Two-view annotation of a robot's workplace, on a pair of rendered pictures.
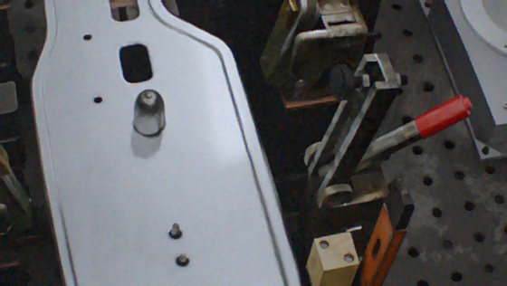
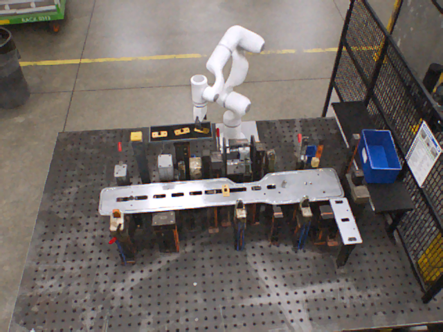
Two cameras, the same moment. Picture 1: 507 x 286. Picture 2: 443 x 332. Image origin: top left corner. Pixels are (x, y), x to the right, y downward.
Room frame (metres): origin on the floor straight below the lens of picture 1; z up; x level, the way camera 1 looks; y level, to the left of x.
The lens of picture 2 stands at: (0.54, 1.60, 2.87)
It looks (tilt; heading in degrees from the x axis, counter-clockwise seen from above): 50 degrees down; 285
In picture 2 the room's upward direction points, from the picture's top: straight up
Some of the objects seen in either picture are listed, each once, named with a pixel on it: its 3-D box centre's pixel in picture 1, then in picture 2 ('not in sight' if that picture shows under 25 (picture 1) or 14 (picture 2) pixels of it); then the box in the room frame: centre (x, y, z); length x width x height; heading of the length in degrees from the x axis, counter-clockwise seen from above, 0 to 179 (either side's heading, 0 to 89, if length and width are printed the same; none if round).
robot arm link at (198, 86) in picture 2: not in sight; (199, 88); (1.12, -0.05, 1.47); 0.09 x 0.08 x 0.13; 160
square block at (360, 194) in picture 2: not in sight; (354, 209); (0.17, 0.08, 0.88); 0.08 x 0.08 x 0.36; 21
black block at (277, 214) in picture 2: (2, 173); (275, 226); (0.59, 0.29, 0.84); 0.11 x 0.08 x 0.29; 111
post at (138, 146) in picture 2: not in sight; (142, 162); (1.48, 0.09, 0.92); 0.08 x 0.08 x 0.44; 21
